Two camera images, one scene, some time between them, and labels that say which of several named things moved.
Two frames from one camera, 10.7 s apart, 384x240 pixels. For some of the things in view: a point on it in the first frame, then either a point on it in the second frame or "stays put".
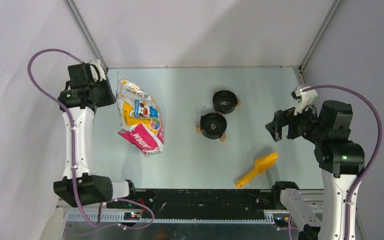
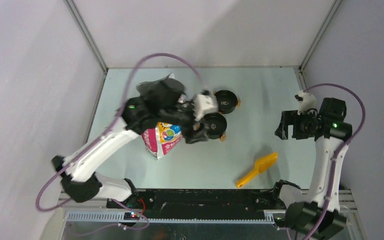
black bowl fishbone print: (224, 101) stays put
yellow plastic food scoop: (261, 164) stays put
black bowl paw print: (213, 125) stays put
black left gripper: (110, 98) to (192, 136)
